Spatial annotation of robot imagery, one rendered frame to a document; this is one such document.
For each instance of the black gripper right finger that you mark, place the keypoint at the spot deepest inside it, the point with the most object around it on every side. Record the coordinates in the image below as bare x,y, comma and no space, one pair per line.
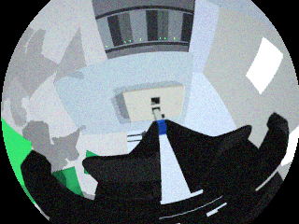
197,153

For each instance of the green square patch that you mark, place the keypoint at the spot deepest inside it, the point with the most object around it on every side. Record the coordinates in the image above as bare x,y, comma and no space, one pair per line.
89,154

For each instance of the grey panel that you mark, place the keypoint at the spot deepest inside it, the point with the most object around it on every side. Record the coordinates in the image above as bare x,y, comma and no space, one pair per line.
120,95

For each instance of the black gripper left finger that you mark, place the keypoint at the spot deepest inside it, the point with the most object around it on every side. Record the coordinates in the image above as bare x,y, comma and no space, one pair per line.
143,164

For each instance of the green square zone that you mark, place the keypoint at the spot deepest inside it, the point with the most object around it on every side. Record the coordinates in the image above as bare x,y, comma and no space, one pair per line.
17,149

